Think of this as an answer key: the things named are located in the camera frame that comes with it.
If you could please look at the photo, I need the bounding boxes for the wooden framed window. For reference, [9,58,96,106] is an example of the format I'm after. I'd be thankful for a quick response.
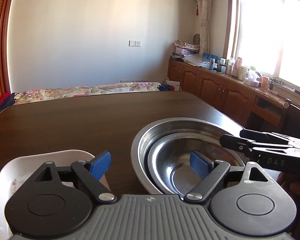
[224,0,300,98]

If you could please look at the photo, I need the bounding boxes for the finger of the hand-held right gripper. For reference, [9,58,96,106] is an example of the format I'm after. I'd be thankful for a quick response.
[220,134,256,155]
[240,129,294,144]

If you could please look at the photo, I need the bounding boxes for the patterned beige curtain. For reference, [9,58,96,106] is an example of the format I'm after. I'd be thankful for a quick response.
[196,0,213,56]

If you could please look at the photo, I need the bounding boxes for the floral white square plate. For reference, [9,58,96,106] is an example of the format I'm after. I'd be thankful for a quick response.
[0,149,111,240]

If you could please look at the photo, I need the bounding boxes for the large steel bowl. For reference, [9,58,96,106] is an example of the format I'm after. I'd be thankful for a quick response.
[130,117,246,196]

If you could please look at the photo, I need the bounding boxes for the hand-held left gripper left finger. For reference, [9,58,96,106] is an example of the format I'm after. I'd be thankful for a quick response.
[33,151,117,204]

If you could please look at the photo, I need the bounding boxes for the white paper box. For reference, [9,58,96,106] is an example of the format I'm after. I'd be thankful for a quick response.
[165,78,182,92]

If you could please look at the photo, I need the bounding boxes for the person's right hand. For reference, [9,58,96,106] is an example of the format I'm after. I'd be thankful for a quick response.
[277,173,300,197]

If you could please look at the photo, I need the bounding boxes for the floral bedspread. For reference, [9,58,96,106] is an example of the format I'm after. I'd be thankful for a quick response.
[13,82,163,105]

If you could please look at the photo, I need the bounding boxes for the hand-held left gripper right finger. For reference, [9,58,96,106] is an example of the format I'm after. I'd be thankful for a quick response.
[184,151,278,204]

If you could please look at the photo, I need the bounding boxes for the wooden cabinet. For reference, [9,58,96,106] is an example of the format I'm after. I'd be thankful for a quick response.
[168,59,288,131]

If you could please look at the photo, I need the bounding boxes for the clear plastic bag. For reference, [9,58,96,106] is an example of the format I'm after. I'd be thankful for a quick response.
[182,53,211,68]

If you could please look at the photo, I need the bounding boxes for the lavender box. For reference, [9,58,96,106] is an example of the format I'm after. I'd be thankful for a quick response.
[175,47,200,55]

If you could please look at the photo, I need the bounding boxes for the black cables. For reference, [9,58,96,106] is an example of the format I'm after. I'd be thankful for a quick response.
[269,77,300,98]

